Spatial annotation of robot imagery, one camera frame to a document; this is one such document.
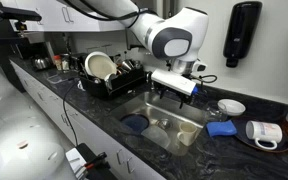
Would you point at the cream mug in sink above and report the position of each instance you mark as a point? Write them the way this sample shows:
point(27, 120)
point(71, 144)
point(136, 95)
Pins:
point(187, 133)

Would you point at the spice jar red lid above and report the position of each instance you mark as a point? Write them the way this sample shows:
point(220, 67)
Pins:
point(58, 62)

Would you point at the black controller box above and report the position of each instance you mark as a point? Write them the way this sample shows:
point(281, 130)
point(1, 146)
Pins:
point(88, 166)

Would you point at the clear glass cup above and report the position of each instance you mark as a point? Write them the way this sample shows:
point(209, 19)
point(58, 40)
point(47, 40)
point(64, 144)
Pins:
point(214, 112)

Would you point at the black camera on stand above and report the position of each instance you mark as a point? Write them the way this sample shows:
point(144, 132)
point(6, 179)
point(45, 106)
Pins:
point(20, 16)

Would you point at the dark round plate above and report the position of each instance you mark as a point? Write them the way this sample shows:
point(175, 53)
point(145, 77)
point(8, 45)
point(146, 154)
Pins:
point(241, 135)

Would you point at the clear plastic container lid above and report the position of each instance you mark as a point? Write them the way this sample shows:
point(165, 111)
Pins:
point(55, 79)

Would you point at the black wall soap dispenser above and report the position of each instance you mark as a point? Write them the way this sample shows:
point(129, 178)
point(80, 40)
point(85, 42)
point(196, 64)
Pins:
point(242, 26)

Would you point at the stainless steel sink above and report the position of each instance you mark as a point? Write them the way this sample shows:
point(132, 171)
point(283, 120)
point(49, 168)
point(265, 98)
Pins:
point(164, 113)

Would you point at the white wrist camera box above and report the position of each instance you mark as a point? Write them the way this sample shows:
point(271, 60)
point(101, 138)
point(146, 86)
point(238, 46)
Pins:
point(172, 81)

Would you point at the metal kettle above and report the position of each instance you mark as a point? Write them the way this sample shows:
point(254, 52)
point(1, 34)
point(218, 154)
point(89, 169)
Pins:
point(41, 63)

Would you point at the black dish rack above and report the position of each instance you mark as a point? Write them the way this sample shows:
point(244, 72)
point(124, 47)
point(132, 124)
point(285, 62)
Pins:
point(119, 85)

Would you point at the large white plate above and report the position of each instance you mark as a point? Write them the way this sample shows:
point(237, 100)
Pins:
point(99, 64)

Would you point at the white lower cabinets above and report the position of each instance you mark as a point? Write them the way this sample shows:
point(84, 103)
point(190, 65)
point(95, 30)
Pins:
point(77, 128)

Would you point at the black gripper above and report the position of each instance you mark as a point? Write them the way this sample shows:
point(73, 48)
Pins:
point(176, 90)

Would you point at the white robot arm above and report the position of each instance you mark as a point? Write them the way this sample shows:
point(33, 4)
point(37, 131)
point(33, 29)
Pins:
point(178, 38)

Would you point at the clear plastic lid in sink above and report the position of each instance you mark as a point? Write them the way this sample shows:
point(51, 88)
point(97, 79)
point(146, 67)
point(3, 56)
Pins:
point(157, 135)

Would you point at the white printed mug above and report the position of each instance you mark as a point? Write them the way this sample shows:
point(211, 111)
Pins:
point(265, 135)

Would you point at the dark blue plate in sink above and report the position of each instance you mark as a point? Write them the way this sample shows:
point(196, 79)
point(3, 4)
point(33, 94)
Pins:
point(136, 122)

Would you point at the white bowl on counter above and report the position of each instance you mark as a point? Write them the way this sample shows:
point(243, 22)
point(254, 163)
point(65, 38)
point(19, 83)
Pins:
point(231, 107)

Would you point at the white upper cabinet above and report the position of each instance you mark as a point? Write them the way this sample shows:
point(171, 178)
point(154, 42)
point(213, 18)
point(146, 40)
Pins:
point(59, 17)

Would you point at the blue sponge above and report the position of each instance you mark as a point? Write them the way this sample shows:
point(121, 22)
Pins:
point(226, 128)

